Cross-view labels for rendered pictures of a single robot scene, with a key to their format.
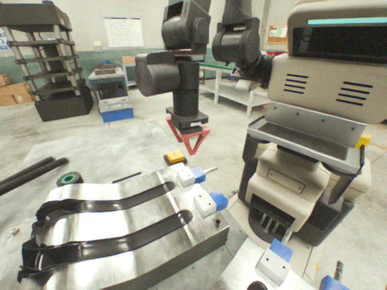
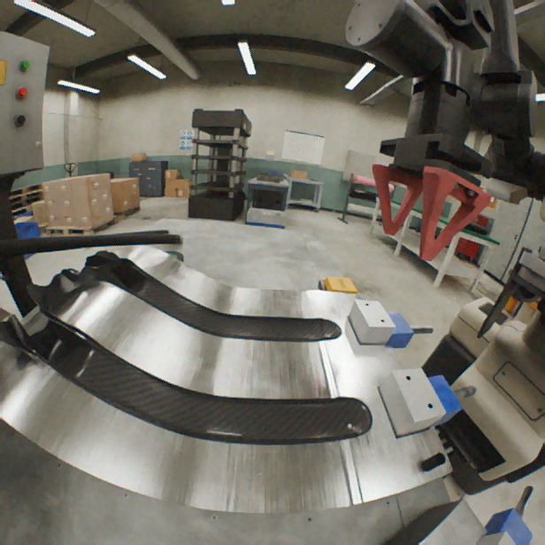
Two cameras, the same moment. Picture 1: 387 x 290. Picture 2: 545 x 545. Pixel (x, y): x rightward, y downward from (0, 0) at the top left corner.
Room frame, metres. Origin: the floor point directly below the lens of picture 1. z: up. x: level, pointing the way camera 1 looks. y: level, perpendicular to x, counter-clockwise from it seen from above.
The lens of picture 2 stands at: (0.12, 0.06, 1.05)
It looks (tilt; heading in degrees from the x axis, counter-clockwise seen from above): 28 degrees down; 24
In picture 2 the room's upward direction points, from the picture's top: 8 degrees clockwise
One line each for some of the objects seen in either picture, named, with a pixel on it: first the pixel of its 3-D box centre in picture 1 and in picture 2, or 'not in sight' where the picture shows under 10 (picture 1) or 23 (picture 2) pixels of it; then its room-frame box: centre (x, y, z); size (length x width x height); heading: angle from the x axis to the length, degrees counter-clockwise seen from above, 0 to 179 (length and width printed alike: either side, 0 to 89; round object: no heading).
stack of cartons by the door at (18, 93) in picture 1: (12, 89); (179, 183); (4.45, 5.44, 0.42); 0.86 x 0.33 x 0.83; 115
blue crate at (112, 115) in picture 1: (117, 111); (265, 226); (3.08, 1.60, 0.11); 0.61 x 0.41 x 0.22; 115
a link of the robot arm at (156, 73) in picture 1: (170, 57); (423, 22); (0.31, 0.04, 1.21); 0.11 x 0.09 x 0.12; 136
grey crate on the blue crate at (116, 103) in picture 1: (115, 103); (266, 216); (3.08, 1.59, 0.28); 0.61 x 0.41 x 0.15; 115
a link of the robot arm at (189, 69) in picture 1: (183, 75); (440, 71); (0.34, 0.02, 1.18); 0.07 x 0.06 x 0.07; 136
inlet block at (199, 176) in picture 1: (199, 174); (396, 329); (0.36, -0.02, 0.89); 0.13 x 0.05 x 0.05; 118
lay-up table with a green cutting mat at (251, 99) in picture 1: (231, 81); (423, 233); (4.25, -1.00, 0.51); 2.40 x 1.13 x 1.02; 29
